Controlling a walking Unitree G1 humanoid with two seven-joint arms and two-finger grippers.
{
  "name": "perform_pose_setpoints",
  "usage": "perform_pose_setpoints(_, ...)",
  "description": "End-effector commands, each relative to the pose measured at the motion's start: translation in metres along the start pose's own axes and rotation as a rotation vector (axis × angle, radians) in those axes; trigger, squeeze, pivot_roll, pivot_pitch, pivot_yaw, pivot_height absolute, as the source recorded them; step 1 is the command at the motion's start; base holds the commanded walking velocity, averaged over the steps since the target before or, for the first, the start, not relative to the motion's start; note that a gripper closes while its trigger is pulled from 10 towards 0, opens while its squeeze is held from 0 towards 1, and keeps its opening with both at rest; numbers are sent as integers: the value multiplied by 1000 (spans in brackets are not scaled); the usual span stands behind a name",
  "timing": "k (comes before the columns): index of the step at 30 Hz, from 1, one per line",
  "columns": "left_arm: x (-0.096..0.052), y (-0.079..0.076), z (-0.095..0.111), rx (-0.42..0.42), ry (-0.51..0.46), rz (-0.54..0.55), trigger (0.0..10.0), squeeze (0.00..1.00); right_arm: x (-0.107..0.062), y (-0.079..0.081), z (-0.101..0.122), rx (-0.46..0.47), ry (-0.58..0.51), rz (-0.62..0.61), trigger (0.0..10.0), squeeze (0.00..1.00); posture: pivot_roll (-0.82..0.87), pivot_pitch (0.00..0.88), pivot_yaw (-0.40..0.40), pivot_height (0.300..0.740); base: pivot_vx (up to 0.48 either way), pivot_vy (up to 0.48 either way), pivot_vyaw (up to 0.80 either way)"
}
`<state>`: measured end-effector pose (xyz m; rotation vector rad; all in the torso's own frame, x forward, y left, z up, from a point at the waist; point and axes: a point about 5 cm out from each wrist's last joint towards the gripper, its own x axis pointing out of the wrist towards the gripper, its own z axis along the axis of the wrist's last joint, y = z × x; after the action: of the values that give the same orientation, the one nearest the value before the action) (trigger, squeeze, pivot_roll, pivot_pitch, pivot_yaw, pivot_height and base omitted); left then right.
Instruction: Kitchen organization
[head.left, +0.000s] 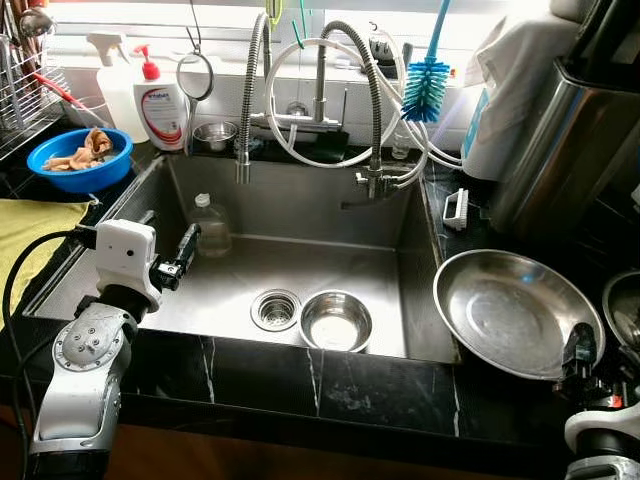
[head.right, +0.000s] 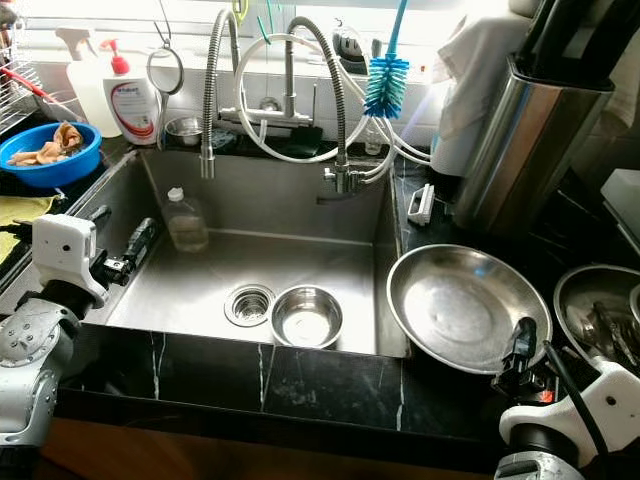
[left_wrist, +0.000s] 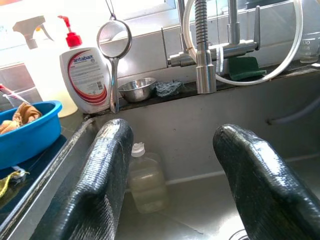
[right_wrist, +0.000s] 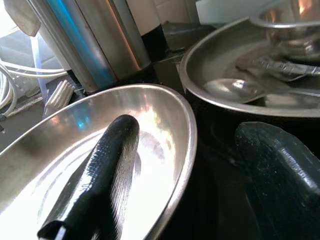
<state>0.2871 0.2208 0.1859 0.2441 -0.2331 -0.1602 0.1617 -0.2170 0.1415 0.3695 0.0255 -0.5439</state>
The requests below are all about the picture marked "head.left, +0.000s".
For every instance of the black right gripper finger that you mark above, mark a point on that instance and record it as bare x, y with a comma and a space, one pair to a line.
581, 347

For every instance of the round steel plate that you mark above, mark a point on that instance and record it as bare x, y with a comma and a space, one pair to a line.
518, 312
622, 310

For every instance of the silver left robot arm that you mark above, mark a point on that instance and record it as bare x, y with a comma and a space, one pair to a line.
85, 390

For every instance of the clear plastic bottle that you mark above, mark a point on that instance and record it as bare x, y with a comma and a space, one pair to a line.
210, 225

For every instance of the blue plastic bowl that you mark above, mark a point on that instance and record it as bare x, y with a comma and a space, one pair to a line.
85, 178

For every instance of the pale raw meat pieces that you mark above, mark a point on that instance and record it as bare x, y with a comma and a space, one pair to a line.
80, 152

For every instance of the small steel bowl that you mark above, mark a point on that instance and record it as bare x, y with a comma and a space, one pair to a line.
213, 135

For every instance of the white soap bottle red pump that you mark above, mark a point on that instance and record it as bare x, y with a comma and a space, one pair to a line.
163, 110

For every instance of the steel sink drain strainer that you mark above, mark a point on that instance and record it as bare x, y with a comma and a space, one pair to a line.
275, 310

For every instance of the stainless steel sink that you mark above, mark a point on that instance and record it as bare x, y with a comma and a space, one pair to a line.
300, 260

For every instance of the yellow cloth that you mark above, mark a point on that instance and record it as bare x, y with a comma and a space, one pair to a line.
30, 225

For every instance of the white spray bottle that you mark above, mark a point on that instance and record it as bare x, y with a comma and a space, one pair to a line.
115, 85

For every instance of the round steel mesh strainer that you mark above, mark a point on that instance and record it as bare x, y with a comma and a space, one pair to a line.
195, 75

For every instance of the dark green sponge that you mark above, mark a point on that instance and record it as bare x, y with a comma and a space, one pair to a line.
335, 152

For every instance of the steel knife block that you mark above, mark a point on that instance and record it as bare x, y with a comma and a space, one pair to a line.
565, 150

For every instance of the small white clip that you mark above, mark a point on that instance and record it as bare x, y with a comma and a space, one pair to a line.
456, 208

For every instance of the black knife holder insert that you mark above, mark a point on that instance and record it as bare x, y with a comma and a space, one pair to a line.
610, 35

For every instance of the white towel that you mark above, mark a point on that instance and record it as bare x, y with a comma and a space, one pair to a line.
520, 90

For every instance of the blue bottle brush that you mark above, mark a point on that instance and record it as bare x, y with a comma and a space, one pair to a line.
425, 90

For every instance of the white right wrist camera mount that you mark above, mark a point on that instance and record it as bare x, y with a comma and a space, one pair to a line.
600, 422

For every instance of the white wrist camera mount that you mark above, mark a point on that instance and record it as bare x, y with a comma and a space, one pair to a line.
125, 255
600, 422

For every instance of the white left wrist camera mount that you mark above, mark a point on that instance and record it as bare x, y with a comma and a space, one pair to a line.
125, 255

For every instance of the steel wall tap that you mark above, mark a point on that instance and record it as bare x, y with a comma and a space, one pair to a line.
318, 90

